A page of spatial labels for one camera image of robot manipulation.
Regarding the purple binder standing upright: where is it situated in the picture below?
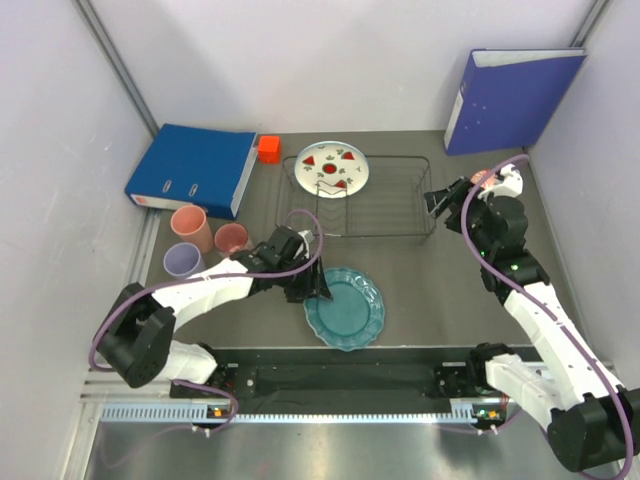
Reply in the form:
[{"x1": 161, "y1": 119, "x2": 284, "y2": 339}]
[{"x1": 444, "y1": 48, "x2": 587, "y2": 156}]

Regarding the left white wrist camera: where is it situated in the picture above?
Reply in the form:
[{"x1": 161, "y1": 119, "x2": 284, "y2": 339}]
[{"x1": 298, "y1": 230, "x2": 316, "y2": 245}]

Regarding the white slotted cable duct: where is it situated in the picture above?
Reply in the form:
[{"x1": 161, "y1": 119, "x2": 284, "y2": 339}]
[{"x1": 100, "y1": 403, "x2": 504, "y2": 424}]

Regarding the blue and orange patterned bowl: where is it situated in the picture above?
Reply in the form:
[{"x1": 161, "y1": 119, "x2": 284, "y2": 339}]
[{"x1": 471, "y1": 170, "x2": 496, "y2": 188}]

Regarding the lilac plastic cup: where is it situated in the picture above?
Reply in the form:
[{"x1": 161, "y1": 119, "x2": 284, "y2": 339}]
[{"x1": 163, "y1": 242, "x2": 206, "y2": 279}]

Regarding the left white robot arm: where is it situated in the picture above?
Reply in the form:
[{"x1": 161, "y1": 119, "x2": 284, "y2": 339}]
[{"x1": 90, "y1": 226, "x2": 332, "y2": 397}]

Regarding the black wire dish rack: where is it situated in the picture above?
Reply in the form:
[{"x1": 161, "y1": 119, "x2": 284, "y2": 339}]
[{"x1": 277, "y1": 155, "x2": 435, "y2": 239}]

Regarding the teal scalloped plate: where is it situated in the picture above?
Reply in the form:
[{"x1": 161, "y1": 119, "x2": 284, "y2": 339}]
[{"x1": 303, "y1": 268, "x2": 386, "y2": 352}]

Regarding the blue binder lying flat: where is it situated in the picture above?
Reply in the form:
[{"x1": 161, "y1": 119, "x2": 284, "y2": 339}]
[{"x1": 124, "y1": 123, "x2": 257, "y2": 220}]

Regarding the white plate with red fruit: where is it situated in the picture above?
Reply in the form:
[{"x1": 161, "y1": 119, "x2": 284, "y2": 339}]
[{"x1": 293, "y1": 141, "x2": 370, "y2": 199}]

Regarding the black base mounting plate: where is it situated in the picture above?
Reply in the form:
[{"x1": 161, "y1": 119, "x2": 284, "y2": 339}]
[{"x1": 205, "y1": 362, "x2": 499, "y2": 399}]

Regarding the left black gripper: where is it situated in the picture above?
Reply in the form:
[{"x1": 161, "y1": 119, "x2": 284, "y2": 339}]
[{"x1": 276, "y1": 254, "x2": 332, "y2": 305}]

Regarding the pink patterned mug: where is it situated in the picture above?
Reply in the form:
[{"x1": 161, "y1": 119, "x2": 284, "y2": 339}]
[{"x1": 214, "y1": 223, "x2": 253, "y2": 258}]

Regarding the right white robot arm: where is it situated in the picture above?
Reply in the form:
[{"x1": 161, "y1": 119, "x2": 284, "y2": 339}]
[{"x1": 424, "y1": 177, "x2": 639, "y2": 479}]

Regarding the pink plastic cup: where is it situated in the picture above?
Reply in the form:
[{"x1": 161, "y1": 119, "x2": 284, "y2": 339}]
[{"x1": 170, "y1": 205, "x2": 214, "y2": 254}]

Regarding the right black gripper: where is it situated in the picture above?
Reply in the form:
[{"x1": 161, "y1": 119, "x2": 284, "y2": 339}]
[{"x1": 423, "y1": 177, "x2": 493, "y2": 258}]

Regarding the small red cube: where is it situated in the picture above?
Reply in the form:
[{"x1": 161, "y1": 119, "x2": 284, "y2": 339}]
[{"x1": 258, "y1": 135, "x2": 281, "y2": 164}]

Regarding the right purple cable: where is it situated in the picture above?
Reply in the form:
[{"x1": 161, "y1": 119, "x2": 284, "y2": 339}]
[{"x1": 462, "y1": 153, "x2": 632, "y2": 474}]

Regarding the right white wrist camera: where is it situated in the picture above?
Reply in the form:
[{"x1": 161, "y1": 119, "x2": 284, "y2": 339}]
[{"x1": 477, "y1": 164, "x2": 524, "y2": 201}]

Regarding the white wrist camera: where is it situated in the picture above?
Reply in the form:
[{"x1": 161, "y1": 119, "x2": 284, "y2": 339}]
[
  {"x1": 298, "y1": 230, "x2": 316, "y2": 245},
  {"x1": 477, "y1": 164, "x2": 524, "y2": 201}
]

